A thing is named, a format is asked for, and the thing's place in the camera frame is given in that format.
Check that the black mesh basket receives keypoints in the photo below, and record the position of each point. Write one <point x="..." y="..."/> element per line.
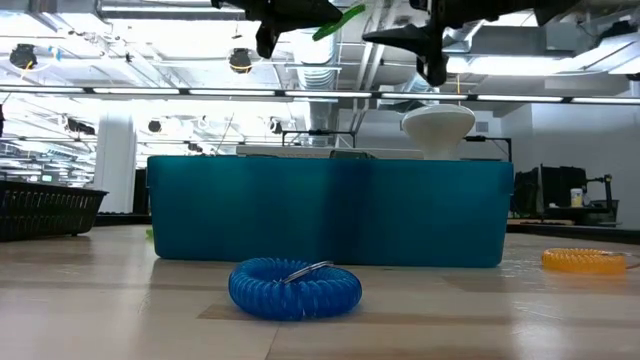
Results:
<point x="45" y="210"/>

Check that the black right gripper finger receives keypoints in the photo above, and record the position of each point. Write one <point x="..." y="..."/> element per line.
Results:
<point x="434" y="65"/>
<point x="400" y="39"/>

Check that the orange coil wristband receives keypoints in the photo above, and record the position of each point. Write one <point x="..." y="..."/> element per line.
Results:
<point x="580" y="262"/>

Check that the black background gantry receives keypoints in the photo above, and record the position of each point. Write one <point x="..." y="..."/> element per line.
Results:
<point x="320" y="132"/>
<point x="495" y="138"/>

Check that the black ceiling spotlight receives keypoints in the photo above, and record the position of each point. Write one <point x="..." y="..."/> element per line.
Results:
<point x="23" y="56"/>
<point x="240" y="60"/>

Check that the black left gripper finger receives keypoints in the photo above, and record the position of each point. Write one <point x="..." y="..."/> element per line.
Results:
<point x="317" y="14"/>
<point x="267" y="45"/>

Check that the grey ceiling beam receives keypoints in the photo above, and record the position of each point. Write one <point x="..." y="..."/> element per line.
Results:
<point x="160" y="12"/>

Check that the silver round ceiling duct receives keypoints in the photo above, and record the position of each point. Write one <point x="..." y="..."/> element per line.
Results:
<point x="315" y="75"/>

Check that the background desk with monitors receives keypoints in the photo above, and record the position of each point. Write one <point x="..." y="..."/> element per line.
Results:
<point x="560" y="185"/>

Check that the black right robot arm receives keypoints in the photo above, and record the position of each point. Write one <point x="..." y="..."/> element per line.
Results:
<point x="550" y="6"/>

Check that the long ceiling light strip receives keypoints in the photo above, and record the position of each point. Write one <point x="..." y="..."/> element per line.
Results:
<point x="225" y="92"/>

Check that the white canister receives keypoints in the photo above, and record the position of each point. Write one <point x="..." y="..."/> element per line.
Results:
<point x="577" y="197"/>

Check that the silver slanted ceiling duct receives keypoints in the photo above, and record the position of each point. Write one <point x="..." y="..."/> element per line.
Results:
<point x="465" y="55"/>

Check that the thin green rubber band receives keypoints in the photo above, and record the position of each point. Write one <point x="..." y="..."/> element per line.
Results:
<point x="340" y="22"/>

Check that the blue coil wristband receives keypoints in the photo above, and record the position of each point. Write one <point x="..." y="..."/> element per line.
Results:
<point x="260" y="295"/>

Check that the teal plastic bin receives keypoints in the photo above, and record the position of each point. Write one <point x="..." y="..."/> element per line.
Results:
<point x="325" y="215"/>

